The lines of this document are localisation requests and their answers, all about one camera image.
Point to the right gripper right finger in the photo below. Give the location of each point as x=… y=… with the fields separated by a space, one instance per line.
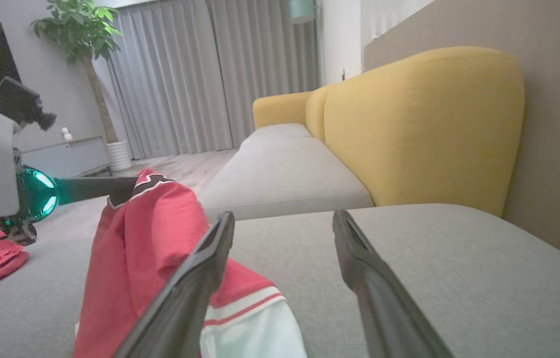
x=384 y=318

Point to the grey pleated curtain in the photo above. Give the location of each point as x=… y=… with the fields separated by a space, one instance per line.
x=185 y=74

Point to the teal lampshade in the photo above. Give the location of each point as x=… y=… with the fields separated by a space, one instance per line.
x=302 y=10

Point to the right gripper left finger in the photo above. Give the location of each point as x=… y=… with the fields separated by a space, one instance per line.
x=185 y=308

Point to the small grey sofa seat cushion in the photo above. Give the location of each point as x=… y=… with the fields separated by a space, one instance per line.
x=275 y=133

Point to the large grey seat cushion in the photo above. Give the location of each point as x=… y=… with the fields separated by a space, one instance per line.
x=458 y=278

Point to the yellow sofa armrest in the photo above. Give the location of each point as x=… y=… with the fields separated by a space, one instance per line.
x=280 y=108

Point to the green potted tree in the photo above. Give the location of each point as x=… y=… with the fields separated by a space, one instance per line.
x=83 y=30

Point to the red jersey with white panel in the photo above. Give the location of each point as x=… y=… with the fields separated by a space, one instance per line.
x=135 y=258

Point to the small white figurine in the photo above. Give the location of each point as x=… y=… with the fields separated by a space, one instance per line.
x=66 y=134

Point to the light grey TV cabinet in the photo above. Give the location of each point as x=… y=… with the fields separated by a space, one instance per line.
x=68 y=158

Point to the large yellow sofa backrest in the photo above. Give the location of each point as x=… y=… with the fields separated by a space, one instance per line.
x=424 y=129

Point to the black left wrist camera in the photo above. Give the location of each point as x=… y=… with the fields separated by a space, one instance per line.
x=16 y=102

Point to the white ribbed plant pot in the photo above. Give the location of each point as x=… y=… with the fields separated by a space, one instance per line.
x=119 y=156

